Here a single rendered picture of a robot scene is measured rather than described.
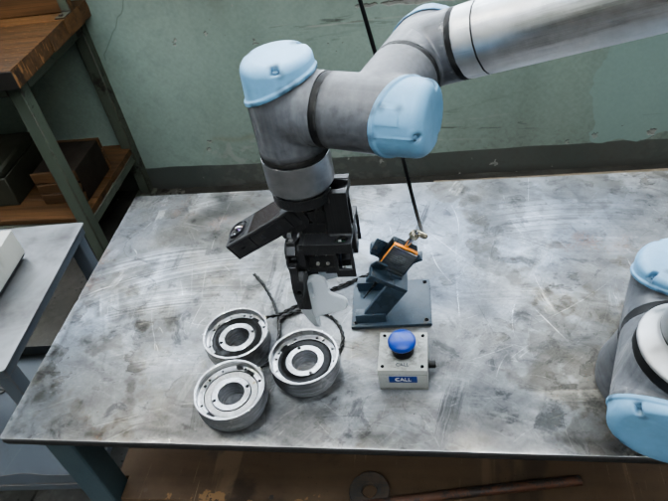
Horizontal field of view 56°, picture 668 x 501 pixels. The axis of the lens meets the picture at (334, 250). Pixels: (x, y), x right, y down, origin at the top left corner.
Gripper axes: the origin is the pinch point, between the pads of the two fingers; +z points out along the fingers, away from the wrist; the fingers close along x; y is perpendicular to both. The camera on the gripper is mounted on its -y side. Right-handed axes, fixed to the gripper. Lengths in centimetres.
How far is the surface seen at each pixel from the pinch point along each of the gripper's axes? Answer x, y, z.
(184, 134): 163, -91, 69
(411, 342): 1.0, 12.3, 8.9
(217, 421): -10.0, -14.5, 12.6
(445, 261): 24.9, 17.2, 16.2
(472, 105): 162, 28, 65
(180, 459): 0, -32, 41
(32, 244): 48, -81, 28
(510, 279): 20.2, 27.6, 16.2
